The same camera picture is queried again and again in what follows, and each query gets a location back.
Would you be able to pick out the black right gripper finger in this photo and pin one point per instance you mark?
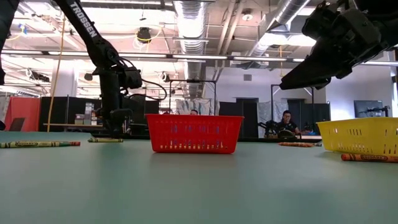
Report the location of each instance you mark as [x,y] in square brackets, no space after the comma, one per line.
[308,76]

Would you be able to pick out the yellow plastic basket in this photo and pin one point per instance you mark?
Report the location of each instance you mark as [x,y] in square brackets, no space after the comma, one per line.
[357,146]

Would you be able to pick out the person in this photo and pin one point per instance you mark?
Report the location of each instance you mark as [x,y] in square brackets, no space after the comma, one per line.
[287,124]
[194,112]

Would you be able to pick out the silver ventilation duct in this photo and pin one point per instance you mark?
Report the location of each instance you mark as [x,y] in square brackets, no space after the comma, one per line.
[191,28]
[284,14]

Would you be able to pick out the round black ceiling lamp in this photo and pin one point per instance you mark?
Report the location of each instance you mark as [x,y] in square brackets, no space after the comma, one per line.
[88,77]

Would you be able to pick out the neighbouring station robot arm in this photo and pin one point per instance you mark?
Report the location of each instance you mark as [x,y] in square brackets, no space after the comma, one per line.
[385,109]
[269,127]

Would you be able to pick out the orange crayon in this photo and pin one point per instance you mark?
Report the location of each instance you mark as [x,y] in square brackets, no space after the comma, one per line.
[75,143]
[295,144]
[370,158]

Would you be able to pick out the long workbench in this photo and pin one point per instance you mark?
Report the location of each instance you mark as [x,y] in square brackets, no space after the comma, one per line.
[62,125]

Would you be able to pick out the red partition panel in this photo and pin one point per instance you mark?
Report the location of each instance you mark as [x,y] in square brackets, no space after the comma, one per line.
[28,109]

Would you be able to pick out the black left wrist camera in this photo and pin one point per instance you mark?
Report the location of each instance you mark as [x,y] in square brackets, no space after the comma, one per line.
[133,79]

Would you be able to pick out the dark wall monitor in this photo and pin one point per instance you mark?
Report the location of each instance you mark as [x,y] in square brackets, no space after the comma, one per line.
[362,107]

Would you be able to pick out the green crayon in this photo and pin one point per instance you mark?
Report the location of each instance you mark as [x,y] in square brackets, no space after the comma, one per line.
[104,140]
[31,144]

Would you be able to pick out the long LED light bar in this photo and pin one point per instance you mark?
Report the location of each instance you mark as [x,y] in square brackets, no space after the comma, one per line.
[199,57]

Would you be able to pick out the white plastic sheet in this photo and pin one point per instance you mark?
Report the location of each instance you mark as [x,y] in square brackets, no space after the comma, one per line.
[202,105]
[264,110]

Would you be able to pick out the black ceiling camera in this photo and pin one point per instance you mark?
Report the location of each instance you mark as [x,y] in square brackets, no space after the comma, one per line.
[144,35]

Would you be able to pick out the teal table mat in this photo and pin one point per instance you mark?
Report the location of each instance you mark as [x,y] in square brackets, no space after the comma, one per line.
[199,193]

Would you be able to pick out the red plastic basket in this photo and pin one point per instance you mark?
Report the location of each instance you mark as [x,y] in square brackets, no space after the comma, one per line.
[192,149]

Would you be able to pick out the black partition wall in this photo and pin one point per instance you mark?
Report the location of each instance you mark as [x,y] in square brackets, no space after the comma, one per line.
[56,109]

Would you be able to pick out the black metal frame stand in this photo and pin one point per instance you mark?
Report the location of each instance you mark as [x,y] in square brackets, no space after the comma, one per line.
[292,85]
[192,81]

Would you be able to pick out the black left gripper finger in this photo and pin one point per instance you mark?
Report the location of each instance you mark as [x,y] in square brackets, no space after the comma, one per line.
[119,129]

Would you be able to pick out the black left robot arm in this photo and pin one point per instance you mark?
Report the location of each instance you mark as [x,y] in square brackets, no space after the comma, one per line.
[90,34]

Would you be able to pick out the stacked storage boxes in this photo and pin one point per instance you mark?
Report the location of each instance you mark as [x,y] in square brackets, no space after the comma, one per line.
[88,113]

